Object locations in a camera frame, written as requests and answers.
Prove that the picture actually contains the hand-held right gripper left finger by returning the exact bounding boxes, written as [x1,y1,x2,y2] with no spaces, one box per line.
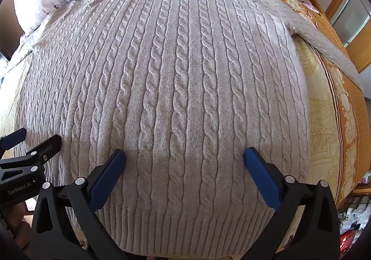
[30,149,131,260]

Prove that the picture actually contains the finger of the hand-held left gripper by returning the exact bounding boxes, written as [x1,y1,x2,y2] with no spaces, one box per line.
[0,134,62,183]
[0,128,27,152]

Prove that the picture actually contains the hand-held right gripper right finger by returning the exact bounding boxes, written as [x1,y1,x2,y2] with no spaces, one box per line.
[243,147,341,260]

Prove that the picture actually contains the beige cable knit sweater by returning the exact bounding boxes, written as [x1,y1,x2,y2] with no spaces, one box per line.
[13,0,364,259]

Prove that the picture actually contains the person's left hand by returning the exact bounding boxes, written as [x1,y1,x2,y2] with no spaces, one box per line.
[5,203,37,257]

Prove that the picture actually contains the orange yellow patterned bedspread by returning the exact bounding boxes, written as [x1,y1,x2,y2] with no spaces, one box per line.
[0,0,367,214]

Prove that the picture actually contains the pile of assorted packets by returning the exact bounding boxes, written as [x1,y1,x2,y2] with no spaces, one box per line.
[336,171,371,249]

